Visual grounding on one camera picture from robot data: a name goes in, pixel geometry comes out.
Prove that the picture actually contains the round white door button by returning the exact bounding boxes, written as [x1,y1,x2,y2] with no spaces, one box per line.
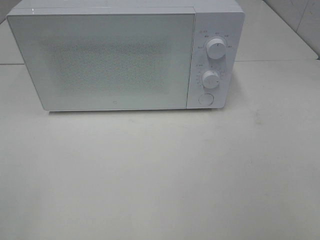
[198,93,214,106]

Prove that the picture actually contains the white microwave door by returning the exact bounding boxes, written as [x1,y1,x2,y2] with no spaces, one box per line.
[8,13,195,111]

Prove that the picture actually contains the white microwave oven body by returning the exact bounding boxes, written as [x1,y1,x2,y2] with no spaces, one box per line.
[6,0,245,110]

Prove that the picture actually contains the white microwave knob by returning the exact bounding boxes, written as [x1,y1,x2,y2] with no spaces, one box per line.
[201,70,221,89]
[205,37,227,60]

